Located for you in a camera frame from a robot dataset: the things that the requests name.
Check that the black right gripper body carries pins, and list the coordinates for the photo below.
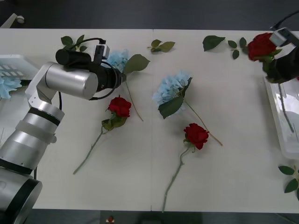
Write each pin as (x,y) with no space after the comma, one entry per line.
(288,67)

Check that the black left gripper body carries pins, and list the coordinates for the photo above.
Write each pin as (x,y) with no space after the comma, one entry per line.
(113,78)

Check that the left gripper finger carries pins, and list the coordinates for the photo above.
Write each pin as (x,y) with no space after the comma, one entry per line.
(123,78)
(120,73)

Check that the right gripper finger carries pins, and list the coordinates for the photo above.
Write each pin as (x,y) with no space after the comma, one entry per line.
(272,78)
(266,66)

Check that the red rose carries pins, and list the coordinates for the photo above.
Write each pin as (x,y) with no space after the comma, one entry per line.
(120,107)
(196,136)
(259,46)

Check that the silver-grey left robot arm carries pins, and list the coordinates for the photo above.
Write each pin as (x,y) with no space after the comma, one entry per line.
(70,80)

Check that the red rose, leafy stem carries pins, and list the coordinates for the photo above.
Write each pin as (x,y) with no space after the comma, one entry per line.
(120,107)

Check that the green twig, small dark leaves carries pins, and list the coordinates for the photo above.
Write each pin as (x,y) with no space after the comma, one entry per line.
(243,42)

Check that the pale blue flower, toothed leaf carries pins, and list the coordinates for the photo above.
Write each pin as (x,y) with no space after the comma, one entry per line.
(170,88)

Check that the olive green leaf twig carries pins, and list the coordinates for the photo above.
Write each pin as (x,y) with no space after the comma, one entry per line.
(166,46)

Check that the five-leaf green twig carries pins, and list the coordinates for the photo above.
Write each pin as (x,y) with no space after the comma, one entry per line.
(67,40)

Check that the large single green leaf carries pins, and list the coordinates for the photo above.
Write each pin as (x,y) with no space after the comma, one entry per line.
(211,42)

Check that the white shallow plain box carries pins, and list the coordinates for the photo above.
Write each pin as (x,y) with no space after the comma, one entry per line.
(283,137)

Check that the green twig, pale stalk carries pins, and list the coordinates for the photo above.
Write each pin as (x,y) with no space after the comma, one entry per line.
(286,170)

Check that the red rose, bare stem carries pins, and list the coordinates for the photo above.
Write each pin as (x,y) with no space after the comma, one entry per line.
(196,136)

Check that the white shallow latticed box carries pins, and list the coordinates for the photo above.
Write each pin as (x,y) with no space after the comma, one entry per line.
(16,63)

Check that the pale blue artificial flower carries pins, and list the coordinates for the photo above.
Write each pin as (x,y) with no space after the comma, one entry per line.
(8,85)

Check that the white caster wheel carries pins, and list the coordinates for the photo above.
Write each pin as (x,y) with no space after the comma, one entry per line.
(21,19)

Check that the white furniture leg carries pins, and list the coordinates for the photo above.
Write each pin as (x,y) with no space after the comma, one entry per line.
(8,22)

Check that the small red object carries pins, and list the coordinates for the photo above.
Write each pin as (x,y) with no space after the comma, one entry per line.
(110,219)

